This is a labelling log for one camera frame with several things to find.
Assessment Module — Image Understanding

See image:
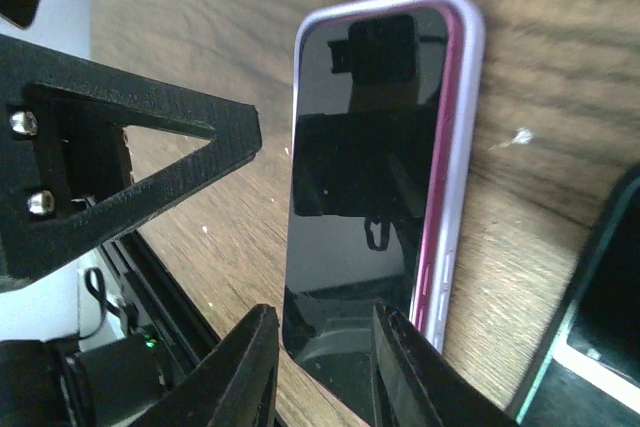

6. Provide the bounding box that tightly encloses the black phone with red edge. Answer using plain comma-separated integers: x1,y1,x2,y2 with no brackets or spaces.
282,2,460,422

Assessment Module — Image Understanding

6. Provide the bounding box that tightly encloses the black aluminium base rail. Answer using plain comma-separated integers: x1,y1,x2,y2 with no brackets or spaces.
99,233,224,384

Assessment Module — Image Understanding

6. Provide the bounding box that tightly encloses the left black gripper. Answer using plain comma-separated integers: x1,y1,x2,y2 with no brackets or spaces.
0,0,264,293

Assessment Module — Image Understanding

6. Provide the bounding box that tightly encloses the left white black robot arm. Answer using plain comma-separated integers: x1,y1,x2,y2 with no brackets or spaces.
1,35,278,426

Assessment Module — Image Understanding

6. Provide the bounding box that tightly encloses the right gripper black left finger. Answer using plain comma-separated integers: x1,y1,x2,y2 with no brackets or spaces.
128,304,280,426

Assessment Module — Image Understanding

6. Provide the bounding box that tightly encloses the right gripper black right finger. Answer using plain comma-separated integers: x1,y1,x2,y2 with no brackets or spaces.
371,303,517,427

